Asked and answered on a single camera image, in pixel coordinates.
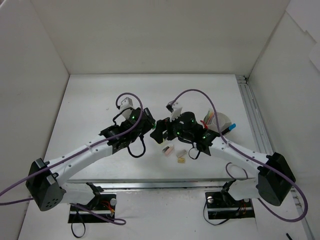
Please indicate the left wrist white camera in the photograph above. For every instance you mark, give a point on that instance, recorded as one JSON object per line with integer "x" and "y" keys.
{"x": 126, "y": 106}

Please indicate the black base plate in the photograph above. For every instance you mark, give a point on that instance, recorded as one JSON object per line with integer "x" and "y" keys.
{"x": 217, "y": 209}
{"x": 104, "y": 207}

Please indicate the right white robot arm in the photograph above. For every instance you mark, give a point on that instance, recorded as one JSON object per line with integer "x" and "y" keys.
{"x": 273, "y": 177}

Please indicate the grey eraser block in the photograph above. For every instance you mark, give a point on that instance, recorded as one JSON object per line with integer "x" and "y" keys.
{"x": 181, "y": 153}

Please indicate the green cap black highlighter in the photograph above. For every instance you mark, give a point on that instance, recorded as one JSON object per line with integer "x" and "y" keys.
{"x": 149, "y": 118}

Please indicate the small wooden sharpener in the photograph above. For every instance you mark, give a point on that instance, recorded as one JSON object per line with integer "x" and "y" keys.
{"x": 181, "y": 160}

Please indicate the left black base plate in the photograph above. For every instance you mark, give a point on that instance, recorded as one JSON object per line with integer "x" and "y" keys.
{"x": 104, "y": 207}

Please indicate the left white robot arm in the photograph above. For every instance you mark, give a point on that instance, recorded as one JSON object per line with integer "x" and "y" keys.
{"x": 47, "y": 181}

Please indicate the wrist white camera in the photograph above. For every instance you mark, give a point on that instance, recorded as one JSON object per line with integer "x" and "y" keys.
{"x": 175, "y": 109}
{"x": 126, "y": 106}

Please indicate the pink white stapler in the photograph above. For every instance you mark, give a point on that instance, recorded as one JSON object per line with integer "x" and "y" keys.
{"x": 166, "y": 150}

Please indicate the pink pen tube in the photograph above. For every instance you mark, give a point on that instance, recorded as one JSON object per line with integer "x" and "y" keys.
{"x": 205, "y": 119}

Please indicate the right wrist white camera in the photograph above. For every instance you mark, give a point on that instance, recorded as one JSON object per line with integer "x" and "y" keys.
{"x": 175, "y": 109}

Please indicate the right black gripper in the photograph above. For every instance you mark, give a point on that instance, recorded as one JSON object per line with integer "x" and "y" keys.
{"x": 165, "y": 131}

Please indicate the white divided round container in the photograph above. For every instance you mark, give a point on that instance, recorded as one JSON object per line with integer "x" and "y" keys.
{"x": 219, "y": 122}

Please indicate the yellow pen tube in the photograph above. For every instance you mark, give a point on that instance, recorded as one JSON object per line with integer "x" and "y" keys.
{"x": 209, "y": 116}

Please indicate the blue cap black highlighter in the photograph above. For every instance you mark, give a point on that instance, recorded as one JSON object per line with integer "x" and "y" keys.
{"x": 228, "y": 129}

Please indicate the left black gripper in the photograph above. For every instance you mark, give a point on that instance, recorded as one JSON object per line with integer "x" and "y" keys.
{"x": 148, "y": 118}

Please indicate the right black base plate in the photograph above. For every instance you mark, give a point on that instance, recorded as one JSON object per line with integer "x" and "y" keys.
{"x": 217, "y": 209}

